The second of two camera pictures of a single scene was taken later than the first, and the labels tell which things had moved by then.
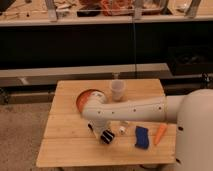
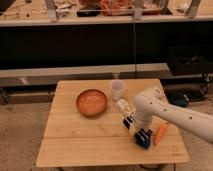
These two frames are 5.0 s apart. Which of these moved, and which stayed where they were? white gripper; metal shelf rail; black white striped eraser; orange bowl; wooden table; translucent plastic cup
Moved: black white striped eraser; white gripper
Stayed: translucent plastic cup; wooden table; orange bowl; metal shelf rail
